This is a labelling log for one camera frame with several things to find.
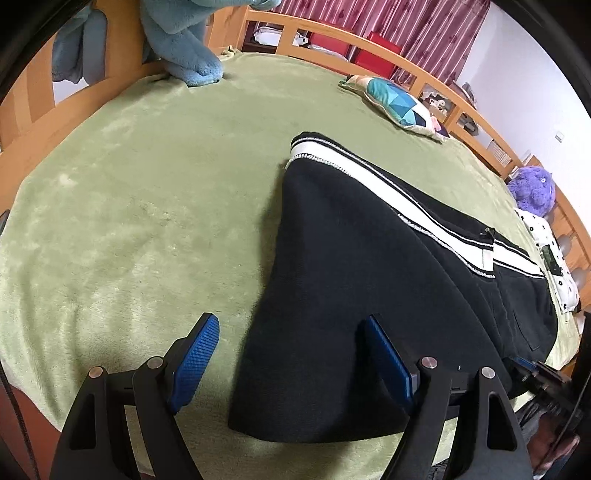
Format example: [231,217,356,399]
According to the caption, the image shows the black pants with white stripe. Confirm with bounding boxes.
[228,132,558,443]

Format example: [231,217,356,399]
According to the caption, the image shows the person's right hand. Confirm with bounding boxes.
[527,413,580,474]

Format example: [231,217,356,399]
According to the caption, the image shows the white black-flower pillow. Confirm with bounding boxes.
[515,208,580,313]

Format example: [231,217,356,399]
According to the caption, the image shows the green fleece bed blanket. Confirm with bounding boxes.
[0,49,581,480]

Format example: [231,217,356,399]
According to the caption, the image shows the purple plush toy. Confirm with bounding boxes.
[507,166,556,217]

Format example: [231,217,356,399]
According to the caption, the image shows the colourful geometric pillow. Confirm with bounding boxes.
[339,75,448,143]

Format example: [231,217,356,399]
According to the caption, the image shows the right red chair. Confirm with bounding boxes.
[353,31,402,79]

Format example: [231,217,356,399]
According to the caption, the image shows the red chair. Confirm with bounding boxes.
[308,32,352,61]
[353,31,402,79]

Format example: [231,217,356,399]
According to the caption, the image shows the left red chair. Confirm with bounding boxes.
[308,32,352,61]

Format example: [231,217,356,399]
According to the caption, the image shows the maroon floral curtain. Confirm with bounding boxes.
[274,0,491,84]

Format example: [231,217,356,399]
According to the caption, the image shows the light blue plush blanket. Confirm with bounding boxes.
[52,0,280,87]

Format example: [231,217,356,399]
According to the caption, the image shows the black cable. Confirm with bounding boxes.
[0,359,40,480]

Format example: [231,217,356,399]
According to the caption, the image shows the wooden bed frame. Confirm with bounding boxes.
[0,0,591,315]

